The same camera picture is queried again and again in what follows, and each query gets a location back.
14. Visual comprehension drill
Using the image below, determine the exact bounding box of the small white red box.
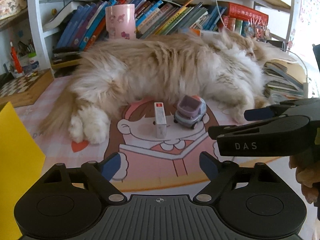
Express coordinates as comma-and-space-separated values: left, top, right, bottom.
154, 102, 167, 139

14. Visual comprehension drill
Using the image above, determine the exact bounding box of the yellow cardboard box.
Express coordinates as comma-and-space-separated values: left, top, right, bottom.
1, 102, 46, 239

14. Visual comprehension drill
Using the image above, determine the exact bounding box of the red tassel ornament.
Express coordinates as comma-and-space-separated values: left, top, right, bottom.
10, 41, 23, 74

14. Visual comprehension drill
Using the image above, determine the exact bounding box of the wooden chessboard box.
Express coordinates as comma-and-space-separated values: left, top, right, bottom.
1, 69, 54, 107

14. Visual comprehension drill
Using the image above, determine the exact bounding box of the pink cartoon cup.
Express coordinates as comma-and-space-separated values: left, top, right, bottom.
105, 4, 136, 40

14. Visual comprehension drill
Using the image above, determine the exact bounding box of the white bookshelf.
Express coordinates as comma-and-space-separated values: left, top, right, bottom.
0, 0, 296, 78

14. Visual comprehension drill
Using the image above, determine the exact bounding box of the white jar green lid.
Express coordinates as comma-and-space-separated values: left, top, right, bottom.
28, 52, 39, 71

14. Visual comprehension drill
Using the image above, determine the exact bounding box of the fluffy orange white cat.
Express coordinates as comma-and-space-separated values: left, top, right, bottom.
40, 28, 268, 144

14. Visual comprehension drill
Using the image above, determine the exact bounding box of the purple toy car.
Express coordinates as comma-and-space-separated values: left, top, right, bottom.
174, 95, 207, 129

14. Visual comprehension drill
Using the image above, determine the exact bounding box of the stack of books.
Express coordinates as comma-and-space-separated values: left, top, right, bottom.
263, 62, 305, 103

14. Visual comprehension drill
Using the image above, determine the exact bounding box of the right hand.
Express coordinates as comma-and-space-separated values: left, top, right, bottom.
289, 155, 319, 204

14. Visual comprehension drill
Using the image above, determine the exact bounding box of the red book box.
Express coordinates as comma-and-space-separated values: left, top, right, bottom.
218, 1, 268, 24

